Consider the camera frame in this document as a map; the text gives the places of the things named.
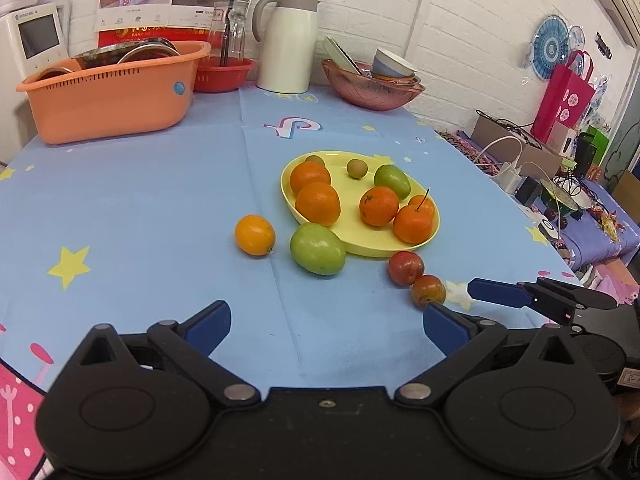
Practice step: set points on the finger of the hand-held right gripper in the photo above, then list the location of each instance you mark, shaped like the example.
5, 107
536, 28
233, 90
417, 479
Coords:
495, 291

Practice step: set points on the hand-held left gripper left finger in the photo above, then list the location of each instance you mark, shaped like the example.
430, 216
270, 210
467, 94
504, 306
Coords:
215, 322

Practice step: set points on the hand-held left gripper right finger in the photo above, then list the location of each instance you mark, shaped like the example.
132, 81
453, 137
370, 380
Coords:
442, 327

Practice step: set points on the red plum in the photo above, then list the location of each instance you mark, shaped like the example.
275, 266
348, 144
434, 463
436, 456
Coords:
428, 291
406, 268

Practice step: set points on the yellow-orange oval citrus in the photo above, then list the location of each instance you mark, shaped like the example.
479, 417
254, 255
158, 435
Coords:
255, 235

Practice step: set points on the orange with long stem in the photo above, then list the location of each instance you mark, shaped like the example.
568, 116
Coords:
412, 226

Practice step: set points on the small orange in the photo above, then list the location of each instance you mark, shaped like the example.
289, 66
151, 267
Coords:
417, 201

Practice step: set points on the large green mango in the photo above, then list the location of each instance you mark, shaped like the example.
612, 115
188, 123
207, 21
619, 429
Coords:
317, 249

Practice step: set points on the dark orange mandarin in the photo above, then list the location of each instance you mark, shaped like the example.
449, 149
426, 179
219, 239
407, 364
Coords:
379, 206

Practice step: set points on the small green mango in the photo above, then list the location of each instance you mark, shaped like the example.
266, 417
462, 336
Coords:
392, 181

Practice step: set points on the large orange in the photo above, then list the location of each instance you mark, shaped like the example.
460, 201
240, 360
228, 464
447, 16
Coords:
318, 205

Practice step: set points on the yellow plastic plate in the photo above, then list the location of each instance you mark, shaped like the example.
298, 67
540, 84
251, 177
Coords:
350, 195

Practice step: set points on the medium orange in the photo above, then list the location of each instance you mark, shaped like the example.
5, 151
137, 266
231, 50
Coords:
310, 176

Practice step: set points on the small brown round fruit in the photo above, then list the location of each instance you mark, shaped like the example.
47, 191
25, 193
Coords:
315, 160
357, 168

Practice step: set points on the white power strip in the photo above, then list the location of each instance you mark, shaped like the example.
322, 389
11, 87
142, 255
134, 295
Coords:
530, 211

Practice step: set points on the purple cloth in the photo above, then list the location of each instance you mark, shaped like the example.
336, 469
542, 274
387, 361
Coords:
600, 245

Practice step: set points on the black power adapter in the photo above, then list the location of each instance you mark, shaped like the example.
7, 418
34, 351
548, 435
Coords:
528, 191

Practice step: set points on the white charger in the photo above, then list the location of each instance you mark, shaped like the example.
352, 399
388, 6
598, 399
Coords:
510, 177

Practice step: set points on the blue star printed tablecloth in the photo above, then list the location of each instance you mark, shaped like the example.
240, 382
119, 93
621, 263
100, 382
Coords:
150, 210

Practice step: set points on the cardboard box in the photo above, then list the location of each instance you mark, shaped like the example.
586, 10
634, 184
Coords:
530, 157

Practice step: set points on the brown patterned cloth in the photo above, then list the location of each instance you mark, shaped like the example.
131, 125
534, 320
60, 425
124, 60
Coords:
460, 142

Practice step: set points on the black speaker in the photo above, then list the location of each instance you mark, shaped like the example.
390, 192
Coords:
586, 155

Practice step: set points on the small white box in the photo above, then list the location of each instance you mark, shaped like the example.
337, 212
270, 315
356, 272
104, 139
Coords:
562, 140

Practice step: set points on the green paper bag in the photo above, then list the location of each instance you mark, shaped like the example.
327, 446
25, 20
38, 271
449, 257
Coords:
601, 147

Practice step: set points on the pink gift bag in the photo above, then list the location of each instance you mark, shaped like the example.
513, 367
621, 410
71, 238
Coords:
562, 95

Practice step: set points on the patterned ceramic bowl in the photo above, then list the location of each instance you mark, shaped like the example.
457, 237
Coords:
400, 80

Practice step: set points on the pink glass bowl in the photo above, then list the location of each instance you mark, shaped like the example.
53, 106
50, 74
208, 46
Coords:
370, 92

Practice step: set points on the orange plastic basket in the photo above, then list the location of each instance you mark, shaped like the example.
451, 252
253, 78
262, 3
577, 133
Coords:
110, 105

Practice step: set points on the red plastic basket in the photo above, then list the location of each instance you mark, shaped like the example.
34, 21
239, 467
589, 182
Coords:
222, 77

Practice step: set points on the blue round hand fan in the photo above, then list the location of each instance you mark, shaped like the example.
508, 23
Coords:
547, 47

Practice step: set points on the white blue ceramic bowl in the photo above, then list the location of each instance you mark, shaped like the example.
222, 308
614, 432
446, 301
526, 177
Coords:
392, 62

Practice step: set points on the stainless steel bowl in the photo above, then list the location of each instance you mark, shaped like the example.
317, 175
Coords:
100, 57
150, 50
55, 74

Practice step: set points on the tilted green-lined bowl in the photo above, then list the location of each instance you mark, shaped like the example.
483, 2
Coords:
342, 55

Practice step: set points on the white thermos jug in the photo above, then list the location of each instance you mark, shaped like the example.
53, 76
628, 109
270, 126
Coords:
287, 50

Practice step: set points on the glass pitcher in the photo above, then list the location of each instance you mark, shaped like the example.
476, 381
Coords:
235, 30

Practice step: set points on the white appliance with screen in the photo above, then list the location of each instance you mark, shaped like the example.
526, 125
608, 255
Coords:
10, 70

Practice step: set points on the white wall pipe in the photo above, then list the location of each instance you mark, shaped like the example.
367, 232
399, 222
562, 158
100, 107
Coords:
425, 35

